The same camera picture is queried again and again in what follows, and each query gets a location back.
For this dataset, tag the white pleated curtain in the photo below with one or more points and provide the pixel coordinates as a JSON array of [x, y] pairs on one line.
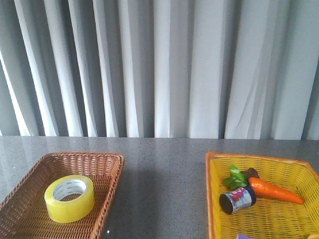
[[228, 69]]

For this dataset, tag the small labelled can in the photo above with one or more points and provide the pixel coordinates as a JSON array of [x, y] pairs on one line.
[[240, 198]]

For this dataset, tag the yellow tape roll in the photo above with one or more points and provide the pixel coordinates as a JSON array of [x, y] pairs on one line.
[[70, 198]]

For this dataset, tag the yellow woven basket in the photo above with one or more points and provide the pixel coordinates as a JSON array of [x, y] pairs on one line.
[[268, 218]]

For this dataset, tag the brown wicker basket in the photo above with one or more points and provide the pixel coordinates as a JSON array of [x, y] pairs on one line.
[[23, 213]]

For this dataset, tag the purple foam block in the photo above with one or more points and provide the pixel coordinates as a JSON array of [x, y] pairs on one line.
[[241, 236]]

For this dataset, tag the green toy leaf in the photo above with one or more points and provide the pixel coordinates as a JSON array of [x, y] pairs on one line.
[[236, 178]]

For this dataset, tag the orange toy carrot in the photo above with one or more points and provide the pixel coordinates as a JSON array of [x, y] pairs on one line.
[[265, 189]]

